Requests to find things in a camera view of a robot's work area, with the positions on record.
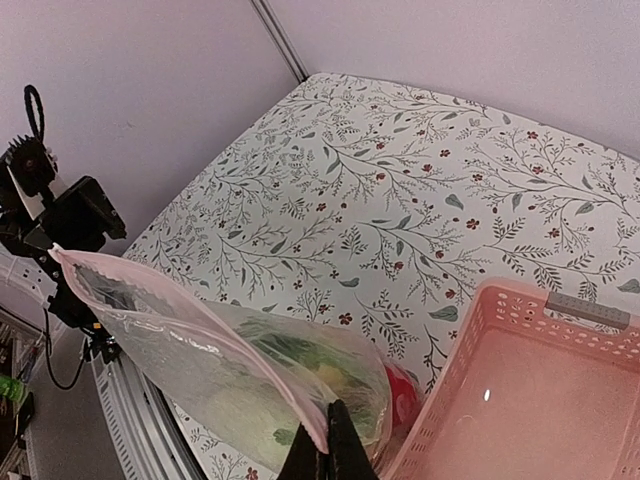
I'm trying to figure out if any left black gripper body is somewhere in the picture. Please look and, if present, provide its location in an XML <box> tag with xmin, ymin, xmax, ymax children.
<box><xmin>19</xmin><ymin>175</ymin><xmax>127</xmax><ymax>259</ymax></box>

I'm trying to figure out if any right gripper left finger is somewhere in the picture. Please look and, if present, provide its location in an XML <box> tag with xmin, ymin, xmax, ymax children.
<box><xmin>279</xmin><ymin>424</ymin><xmax>325</xmax><ymax>480</ymax></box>

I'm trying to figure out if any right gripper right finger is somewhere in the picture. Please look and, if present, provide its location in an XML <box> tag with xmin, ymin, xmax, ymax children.
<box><xmin>327</xmin><ymin>400</ymin><xmax>378</xmax><ymax>480</ymax></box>

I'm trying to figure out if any white radish toy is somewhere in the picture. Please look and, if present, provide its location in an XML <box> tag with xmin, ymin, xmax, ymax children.
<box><xmin>194</xmin><ymin>380</ymin><xmax>390</xmax><ymax>470</ymax></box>

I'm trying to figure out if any red mushroom toy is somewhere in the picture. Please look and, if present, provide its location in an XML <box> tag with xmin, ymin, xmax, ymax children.
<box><xmin>384</xmin><ymin>362</ymin><xmax>423</xmax><ymax>437</ymax></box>

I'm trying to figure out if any clear zip top bag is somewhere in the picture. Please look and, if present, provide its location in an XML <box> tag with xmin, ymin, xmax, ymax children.
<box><xmin>50</xmin><ymin>246</ymin><xmax>390</xmax><ymax>448</ymax></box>

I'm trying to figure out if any white radish with green leaf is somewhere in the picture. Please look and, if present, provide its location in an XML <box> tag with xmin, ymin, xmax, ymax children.
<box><xmin>236</xmin><ymin>321</ymin><xmax>367</xmax><ymax>391</ymax></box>

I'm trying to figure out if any pink plastic basket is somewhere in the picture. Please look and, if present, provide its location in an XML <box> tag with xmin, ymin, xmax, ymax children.
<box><xmin>386</xmin><ymin>278</ymin><xmax>639</xmax><ymax>479</ymax></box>

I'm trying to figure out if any floral table mat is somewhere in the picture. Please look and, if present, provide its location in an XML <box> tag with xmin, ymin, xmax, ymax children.
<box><xmin>122</xmin><ymin>72</ymin><xmax>640</xmax><ymax>480</ymax></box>

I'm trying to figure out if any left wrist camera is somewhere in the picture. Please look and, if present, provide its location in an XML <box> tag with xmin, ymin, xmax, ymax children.
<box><xmin>1</xmin><ymin>85</ymin><xmax>67</xmax><ymax>220</ymax></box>

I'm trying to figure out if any front aluminium rail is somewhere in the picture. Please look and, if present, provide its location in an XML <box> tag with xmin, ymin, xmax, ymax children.
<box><xmin>91</xmin><ymin>354</ymin><xmax>206</xmax><ymax>479</ymax></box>

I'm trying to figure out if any left aluminium frame post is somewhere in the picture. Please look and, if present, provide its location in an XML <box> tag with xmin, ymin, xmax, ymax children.
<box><xmin>250</xmin><ymin>0</ymin><xmax>309</xmax><ymax>84</ymax></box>

